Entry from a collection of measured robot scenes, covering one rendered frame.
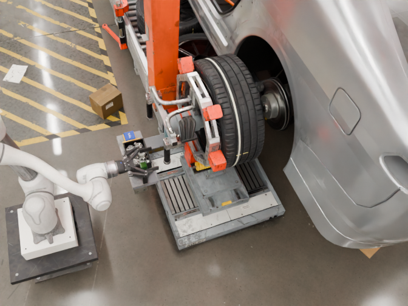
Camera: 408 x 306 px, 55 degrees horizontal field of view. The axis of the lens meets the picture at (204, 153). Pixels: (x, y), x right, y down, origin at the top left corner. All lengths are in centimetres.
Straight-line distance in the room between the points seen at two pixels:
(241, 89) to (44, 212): 126
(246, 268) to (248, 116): 117
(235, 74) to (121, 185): 137
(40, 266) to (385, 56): 211
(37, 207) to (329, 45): 168
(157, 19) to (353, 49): 108
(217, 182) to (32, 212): 124
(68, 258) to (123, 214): 59
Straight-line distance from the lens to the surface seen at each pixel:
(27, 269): 260
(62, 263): 255
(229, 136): 206
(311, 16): 182
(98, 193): 199
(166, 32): 232
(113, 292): 276
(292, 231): 300
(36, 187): 241
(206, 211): 276
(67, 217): 256
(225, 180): 283
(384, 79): 158
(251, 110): 208
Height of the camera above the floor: 264
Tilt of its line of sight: 56 degrees down
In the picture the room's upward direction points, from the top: 8 degrees clockwise
